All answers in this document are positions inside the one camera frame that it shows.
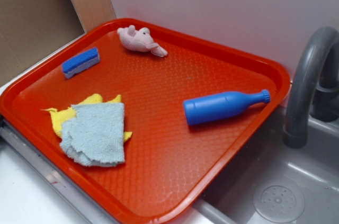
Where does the light blue cloth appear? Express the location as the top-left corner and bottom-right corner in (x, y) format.
(60, 102), (125, 167)

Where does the pink plush toy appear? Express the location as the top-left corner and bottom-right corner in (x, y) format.
(117, 25), (168, 57)

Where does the red plastic tray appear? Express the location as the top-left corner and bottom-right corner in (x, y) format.
(1, 19), (290, 223)

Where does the grey toy faucet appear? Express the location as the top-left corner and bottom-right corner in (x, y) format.
(283, 26), (338, 148)

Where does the grey toy sink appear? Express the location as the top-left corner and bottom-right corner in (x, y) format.
(194, 107), (338, 223)

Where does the blue white sponge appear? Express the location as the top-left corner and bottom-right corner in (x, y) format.
(62, 47), (100, 79)

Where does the brown cardboard panel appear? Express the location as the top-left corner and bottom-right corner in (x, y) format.
(1, 0), (84, 85)

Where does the blue plastic bottle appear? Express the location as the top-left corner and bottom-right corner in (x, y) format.
(183, 89), (271, 126)

